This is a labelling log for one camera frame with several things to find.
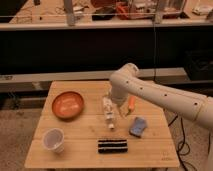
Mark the clear plastic bottle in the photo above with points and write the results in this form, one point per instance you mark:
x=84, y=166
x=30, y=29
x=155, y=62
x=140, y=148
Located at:
x=108, y=112

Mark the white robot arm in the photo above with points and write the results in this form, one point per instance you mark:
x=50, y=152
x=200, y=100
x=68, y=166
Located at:
x=189, y=105

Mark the orange ceramic bowl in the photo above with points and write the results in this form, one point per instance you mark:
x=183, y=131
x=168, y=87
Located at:
x=68, y=105

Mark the orange carrot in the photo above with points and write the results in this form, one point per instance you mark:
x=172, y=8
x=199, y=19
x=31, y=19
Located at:
x=131, y=105

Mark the wooden table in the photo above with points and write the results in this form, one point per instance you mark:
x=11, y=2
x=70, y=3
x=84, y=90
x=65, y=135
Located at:
x=154, y=149

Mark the blue sponge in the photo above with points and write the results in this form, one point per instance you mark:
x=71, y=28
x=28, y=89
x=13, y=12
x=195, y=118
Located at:
x=138, y=126

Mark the black striped block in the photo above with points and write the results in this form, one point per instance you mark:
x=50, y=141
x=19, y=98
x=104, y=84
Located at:
x=106, y=146

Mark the white plastic cup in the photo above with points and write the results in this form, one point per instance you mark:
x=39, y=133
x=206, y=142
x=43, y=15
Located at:
x=53, y=140

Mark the long background workbench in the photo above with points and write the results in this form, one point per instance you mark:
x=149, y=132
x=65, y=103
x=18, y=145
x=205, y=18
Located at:
x=46, y=40

